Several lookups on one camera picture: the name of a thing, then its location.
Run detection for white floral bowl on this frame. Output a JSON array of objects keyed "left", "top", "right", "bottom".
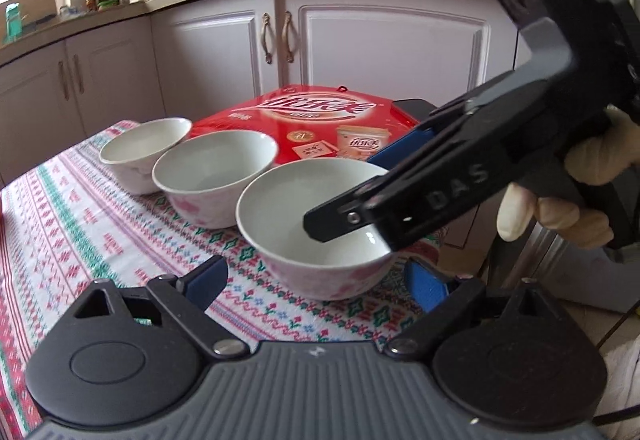
[
  {"left": 99, "top": 117, "right": 192, "bottom": 195},
  {"left": 235, "top": 157, "right": 397, "bottom": 301},
  {"left": 152, "top": 129, "right": 279, "bottom": 229}
]

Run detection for white kitchen cabinets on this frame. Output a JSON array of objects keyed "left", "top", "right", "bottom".
[{"left": 1, "top": 0, "right": 518, "bottom": 182}]

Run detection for right gloved hand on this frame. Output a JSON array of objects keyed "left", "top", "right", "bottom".
[{"left": 497, "top": 107, "right": 639, "bottom": 249}]

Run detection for red snack box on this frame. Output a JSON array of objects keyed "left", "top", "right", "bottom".
[{"left": 190, "top": 85, "right": 418, "bottom": 165}]

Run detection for patterned tablecloth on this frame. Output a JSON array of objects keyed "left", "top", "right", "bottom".
[{"left": 1, "top": 121, "right": 421, "bottom": 439}]

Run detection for teal bottle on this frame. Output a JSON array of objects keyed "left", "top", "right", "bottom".
[{"left": 3, "top": 2, "right": 23, "bottom": 43}]

